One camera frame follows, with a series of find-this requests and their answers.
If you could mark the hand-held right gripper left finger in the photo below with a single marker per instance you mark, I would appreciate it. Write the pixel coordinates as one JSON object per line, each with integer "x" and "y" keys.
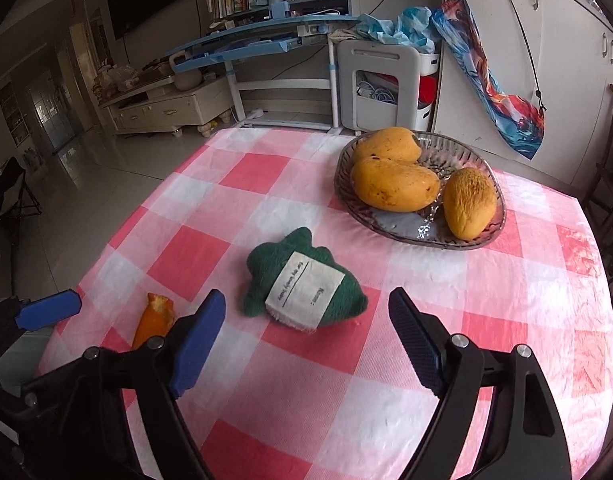
{"x": 199, "y": 345}

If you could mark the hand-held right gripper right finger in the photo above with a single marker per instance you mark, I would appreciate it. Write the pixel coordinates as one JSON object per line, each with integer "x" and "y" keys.
{"x": 416, "y": 340}

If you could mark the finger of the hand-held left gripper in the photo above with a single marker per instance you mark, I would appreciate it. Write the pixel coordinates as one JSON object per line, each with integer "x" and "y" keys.
{"x": 49, "y": 310}
{"x": 29, "y": 402}

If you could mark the orange sausage bread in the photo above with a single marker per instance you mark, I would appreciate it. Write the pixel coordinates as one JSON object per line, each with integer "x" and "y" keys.
{"x": 154, "y": 322}

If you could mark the green knitted cloth white label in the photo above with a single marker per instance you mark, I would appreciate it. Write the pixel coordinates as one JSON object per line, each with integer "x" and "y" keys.
{"x": 271, "y": 260}

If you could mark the glass fruit bowl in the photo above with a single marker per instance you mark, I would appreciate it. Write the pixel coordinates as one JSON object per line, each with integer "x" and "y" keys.
{"x": 401, "y": 227}

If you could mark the pink white checked tablecloth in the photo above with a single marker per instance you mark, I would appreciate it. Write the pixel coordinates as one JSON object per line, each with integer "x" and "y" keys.
{"x": 306, "y": 410}

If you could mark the black folding chair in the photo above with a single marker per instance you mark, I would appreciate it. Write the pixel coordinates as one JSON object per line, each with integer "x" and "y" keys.
{"x": 11, "y": 185}

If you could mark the wrinkled yellow mango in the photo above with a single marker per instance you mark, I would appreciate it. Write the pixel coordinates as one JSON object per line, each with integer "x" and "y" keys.
{"x": 469, "y": 205}

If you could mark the cream television cabinet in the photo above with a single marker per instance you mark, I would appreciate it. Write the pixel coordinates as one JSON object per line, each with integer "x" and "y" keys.
{"x": 166, "y": 107}

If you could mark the colourful printed bag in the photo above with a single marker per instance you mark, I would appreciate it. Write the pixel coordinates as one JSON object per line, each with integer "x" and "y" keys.
{"x": 506, "y": 110}

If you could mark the wooden chair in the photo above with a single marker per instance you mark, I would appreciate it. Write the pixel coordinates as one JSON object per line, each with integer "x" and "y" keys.
{"x": 611, "y": 185}

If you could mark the white plastic stool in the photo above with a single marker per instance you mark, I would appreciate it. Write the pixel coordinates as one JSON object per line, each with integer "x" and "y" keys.
{"x": 346, "y": 85}

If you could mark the pink kettlebell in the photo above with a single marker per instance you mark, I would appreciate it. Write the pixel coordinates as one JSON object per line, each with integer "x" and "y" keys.
{"x": 186, "y": 79}

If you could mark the blue study desk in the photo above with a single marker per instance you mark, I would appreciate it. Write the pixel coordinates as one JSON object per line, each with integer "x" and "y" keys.
{"x": 256, "y": 42}

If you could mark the blue plastic bag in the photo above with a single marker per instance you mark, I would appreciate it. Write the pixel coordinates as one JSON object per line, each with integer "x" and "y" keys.
{"x": 401, "y": 27}

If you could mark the white cabinet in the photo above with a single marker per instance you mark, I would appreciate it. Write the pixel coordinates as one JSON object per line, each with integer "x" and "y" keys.
{"x": 561, "y": 60}

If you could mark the small blue desk box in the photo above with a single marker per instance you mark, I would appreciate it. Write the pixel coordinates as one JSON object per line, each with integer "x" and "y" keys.
{"x": 280, "y": 11}

